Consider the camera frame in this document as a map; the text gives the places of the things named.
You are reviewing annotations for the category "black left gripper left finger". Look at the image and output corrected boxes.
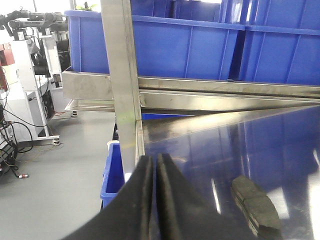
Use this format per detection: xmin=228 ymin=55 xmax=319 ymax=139
xmin=63 ymin=155 xmax=154 ymax=240

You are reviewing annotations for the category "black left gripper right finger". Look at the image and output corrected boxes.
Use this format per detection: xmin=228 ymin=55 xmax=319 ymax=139
xmin=156 ymin=153 xmax=256 ymax=240

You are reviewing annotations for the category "dark brake pad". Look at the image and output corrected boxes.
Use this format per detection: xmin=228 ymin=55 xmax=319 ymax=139
xmin=230 ymin=175 xmax=283 ymax=240

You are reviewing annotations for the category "blue bin on floor left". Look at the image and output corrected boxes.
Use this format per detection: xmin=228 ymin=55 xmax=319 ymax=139
xmin=100 ymin=142 xmax=125 ymax=209

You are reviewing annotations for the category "left blue plastic crate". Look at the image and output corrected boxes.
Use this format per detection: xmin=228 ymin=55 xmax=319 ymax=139
xmin=65 ymin=10 xmax=245 ymax=80

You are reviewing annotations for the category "blue plastic crate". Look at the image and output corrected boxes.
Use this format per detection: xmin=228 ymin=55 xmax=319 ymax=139
xmin=225 ymin=0 xmax=320 ymax=86
xmin=65 ymin=10 xmax=245 ymax=80

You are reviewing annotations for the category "white equipment cart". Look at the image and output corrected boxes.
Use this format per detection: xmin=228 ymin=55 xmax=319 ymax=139
xmin=4 ymin=35 xmax=66 ymax=146

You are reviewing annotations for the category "right blue plastic crate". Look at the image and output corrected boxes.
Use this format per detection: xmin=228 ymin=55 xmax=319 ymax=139
xmin=225 ymin=0 xmax=320 ymax=86

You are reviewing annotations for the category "steel rack shelf rail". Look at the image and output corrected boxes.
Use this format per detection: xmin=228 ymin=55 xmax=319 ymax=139
xmin=62 ymin=70 xmax=320 ymax=113

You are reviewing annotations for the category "steel rack left post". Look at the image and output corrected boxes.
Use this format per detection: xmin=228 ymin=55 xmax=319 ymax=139
xmin=101 ymin=0 xmax=142 ymax=180

